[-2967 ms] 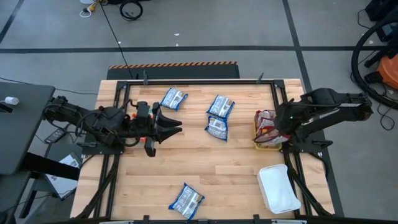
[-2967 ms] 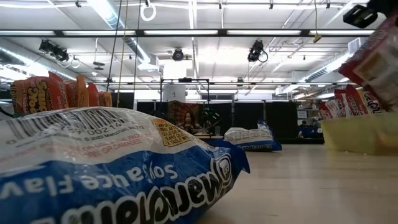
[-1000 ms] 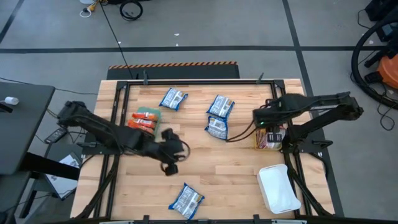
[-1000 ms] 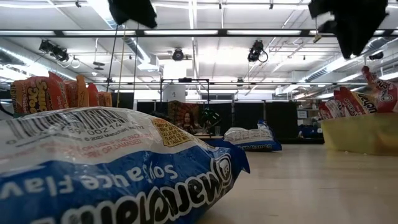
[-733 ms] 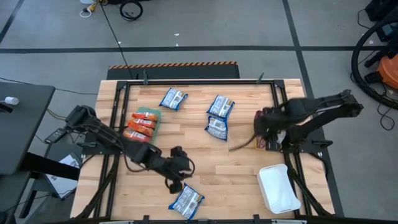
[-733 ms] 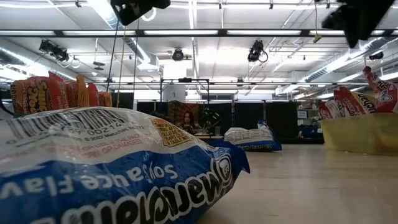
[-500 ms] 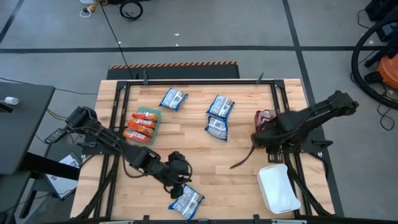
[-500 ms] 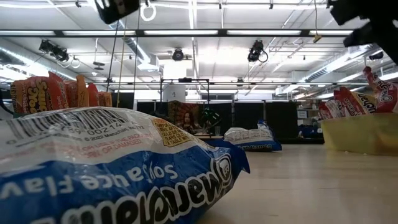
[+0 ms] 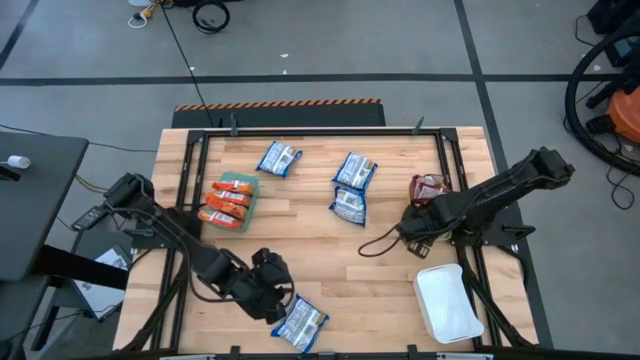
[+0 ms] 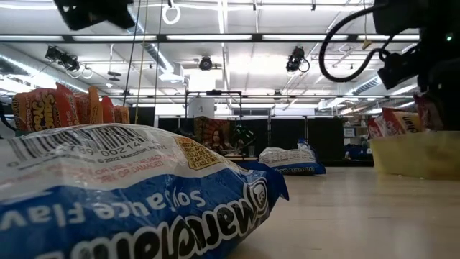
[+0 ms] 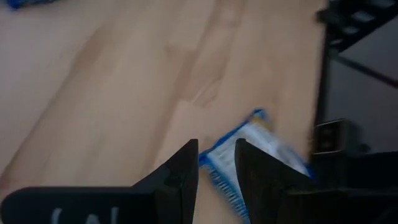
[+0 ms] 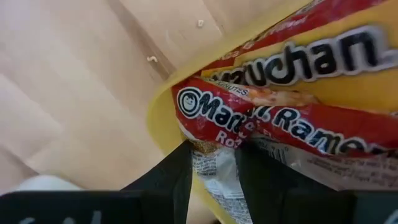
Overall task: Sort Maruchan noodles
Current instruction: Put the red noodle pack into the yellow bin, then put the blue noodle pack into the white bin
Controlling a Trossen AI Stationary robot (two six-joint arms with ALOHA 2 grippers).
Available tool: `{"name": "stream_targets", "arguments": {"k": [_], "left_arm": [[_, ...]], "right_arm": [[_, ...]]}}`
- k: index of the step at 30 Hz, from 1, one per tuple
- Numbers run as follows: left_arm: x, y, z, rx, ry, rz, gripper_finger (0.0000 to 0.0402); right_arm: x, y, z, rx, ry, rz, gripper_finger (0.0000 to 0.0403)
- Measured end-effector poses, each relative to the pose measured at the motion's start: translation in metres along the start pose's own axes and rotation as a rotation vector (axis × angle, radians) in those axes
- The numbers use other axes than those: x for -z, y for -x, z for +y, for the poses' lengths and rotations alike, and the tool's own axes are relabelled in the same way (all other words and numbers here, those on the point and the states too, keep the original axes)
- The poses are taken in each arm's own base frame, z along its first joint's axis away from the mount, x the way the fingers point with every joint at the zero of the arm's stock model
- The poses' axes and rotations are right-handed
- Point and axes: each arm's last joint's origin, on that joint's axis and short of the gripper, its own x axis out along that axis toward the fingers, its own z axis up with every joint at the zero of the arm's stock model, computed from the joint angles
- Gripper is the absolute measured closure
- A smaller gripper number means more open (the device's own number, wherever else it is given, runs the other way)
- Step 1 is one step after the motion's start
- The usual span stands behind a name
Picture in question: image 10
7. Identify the white cable loop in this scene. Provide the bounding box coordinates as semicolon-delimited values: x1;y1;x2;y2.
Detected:
161;2;182;26

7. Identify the black ceiling camera pair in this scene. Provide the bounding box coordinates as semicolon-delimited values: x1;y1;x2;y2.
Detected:
45;45;82;72

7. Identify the black metal stand frame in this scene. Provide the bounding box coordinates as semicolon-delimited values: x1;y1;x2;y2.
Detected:
185;89;243;145

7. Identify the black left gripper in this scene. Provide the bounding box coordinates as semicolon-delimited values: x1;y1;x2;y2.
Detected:
53;0;136;32

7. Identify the red Maruchan beef noodle pack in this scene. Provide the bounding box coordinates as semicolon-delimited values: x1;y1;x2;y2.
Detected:
413;94;445;131
380;106;423;135
367;117;385;140

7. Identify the black hanging cable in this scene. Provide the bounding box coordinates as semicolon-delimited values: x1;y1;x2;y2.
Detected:
123;21;139;108
153;0;165;127

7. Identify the black right camera cable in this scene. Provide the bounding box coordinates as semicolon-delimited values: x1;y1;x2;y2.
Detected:
318;2;392;83

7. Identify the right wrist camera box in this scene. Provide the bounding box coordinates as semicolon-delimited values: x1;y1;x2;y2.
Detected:
377;50;422;91

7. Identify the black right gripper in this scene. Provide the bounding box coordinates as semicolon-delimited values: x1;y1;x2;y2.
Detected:
418;34;460;131

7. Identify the white cylindrical tank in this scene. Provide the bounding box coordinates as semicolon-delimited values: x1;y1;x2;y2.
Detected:
187;97;216;119

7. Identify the blue Maruchan soy noodle pack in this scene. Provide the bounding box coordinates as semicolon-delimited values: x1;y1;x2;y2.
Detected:
0;123;290;259
258;138;327;176

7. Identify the person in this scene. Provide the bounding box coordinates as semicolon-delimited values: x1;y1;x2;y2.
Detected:
205;129;234;156

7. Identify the yellow plastic bin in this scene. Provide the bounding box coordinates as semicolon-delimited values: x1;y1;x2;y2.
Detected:
369;129;460;181

